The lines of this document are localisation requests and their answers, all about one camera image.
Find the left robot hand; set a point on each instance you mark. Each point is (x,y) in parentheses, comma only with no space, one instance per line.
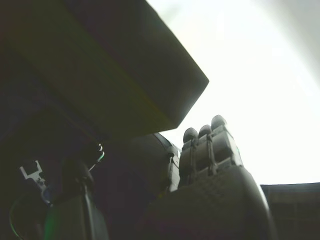
(215,200)

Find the yellow book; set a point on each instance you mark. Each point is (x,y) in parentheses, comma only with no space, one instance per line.
(105,65)

